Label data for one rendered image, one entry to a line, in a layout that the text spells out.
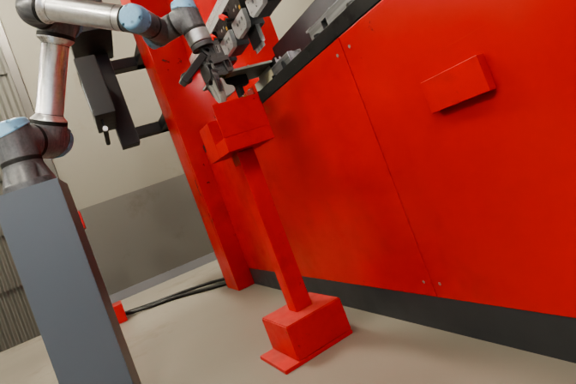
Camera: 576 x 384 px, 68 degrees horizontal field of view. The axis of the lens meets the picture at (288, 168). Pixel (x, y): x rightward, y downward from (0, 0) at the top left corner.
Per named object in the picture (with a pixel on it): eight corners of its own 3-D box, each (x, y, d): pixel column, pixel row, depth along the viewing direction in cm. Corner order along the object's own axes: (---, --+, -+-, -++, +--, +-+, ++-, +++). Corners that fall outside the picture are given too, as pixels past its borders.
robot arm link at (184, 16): (174, 10, 139) (195, -3, 137) (189, 41, 139) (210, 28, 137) (162, 3, 131) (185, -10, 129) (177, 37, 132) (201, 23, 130)
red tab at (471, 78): (431, 113, 91) (420, 82, 91) (438, 111, 92) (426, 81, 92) (489, 91, 77) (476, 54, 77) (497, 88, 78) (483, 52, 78)
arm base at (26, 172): (-3, 196, 125) (-15, 165, 125) (12, 200, 139) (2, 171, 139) (52, 179, 130) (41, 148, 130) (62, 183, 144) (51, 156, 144)
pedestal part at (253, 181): (288, 309, 140) (231, 156, 141) (303, 302, 143) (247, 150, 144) (297, 312, 135) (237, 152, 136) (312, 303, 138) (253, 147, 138)
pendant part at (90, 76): (99, 134, 288) (80, 83, 288) (117, 129, 293) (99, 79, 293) (93, 117, 246) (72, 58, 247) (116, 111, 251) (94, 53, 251)
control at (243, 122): (211, 164, 145) (192, 114, 145) (252, 150, 152) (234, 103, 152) (229, 152, 127) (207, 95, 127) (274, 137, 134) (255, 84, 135)
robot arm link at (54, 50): (12, 157, 142) (25, -11, 137) (46, 155, 157) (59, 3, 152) (44, 162, 140) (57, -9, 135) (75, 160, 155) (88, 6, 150)
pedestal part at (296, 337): (261, 359, 141) (248, 325, 141) (321, 323, 152) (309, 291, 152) (286, 375, 123) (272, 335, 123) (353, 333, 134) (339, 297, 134)
